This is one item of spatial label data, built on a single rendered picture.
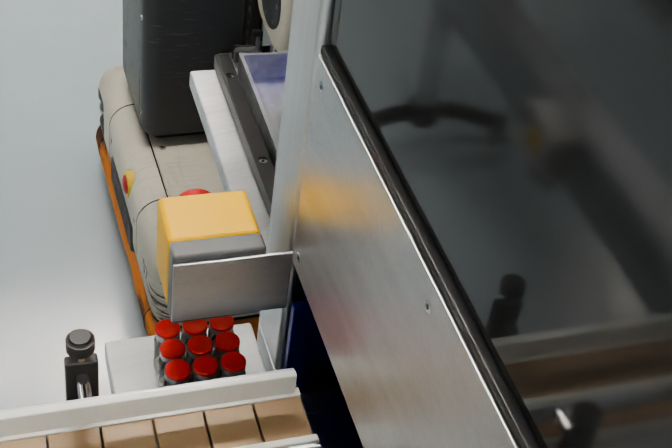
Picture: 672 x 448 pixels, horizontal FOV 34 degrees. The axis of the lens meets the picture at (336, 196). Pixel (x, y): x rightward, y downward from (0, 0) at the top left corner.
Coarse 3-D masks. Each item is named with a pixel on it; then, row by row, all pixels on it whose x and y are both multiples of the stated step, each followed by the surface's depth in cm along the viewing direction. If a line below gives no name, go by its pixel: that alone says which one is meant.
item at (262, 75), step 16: (240, 64) 125; (256, 64) 126; (272, 64) 127; (240, 80) 126; (256, 80) 127; (272, 80) 128; (256, 96) 119; (272, 96) 125; (256, 112) 119; (272, 112) 123; (272, 128) 120; (272, 144) 114; (272, 160) 114
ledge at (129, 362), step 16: (240, 336) 97; (112, 352) 94; (128, 352) 94; (144, 352) 94; (240, 352) 95; (256, 352) 96; (112, 368) 92; (128, 368) 92; (144, 368) 93; (256, 368) 94; (112, 384) 91; (128, 384) 91; (144, 384) 91
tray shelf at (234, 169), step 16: (192, 80) 126; (208, 80) 126; (208, 96) 124; (224, 96) 124; (208, 112) 122; (224, 112) 122; (208, 128) 120; (224, 128) 120; (224, 144) 118; (240, 144) 118; (224, 160) 115; (240, 160) 116; (224, 176) 114; (240, 176) 114; (256, 192) 112; (256, 208) 110
